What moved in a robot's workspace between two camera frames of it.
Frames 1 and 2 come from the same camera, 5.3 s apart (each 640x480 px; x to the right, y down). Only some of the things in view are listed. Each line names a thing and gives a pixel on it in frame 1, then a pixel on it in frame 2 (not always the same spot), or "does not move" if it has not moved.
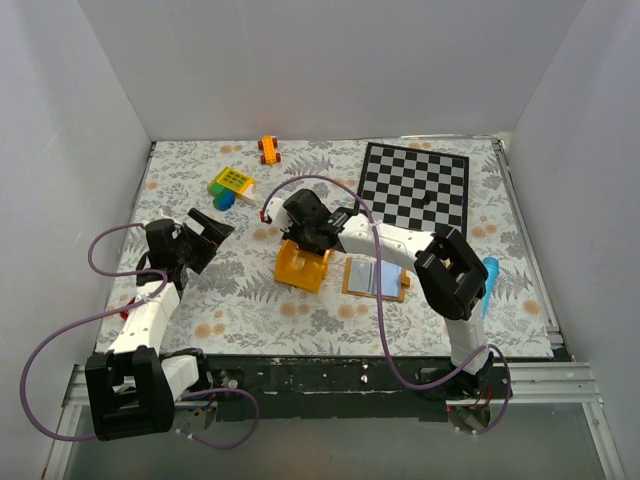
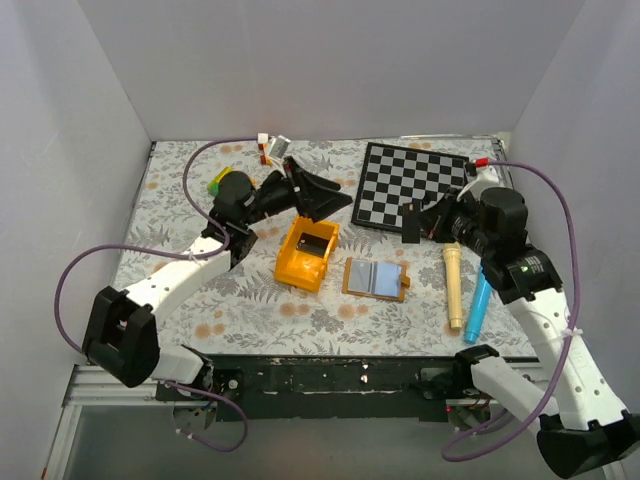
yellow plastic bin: (300, 268) does not move
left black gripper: (209, 241) -> (313, 204)
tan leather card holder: (359, 277) does not move
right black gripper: (292, 236) -> (437, 215)
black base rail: (334, 388) does not move
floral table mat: (258, 299) does not move
